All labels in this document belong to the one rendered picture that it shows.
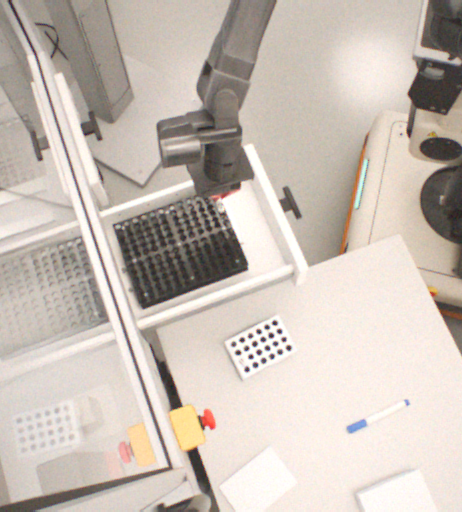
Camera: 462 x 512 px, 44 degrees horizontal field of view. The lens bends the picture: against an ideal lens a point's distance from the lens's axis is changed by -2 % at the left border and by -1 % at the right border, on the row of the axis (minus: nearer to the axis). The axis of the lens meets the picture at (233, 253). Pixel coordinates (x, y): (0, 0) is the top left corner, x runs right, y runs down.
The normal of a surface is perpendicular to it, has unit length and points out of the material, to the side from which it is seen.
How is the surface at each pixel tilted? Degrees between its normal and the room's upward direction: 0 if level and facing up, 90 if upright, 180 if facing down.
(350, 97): 0
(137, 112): 3
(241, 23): 51
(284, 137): 0
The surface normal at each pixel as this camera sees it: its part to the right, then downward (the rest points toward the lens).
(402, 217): 0.00, -0.33
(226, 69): 0.19, 0.54
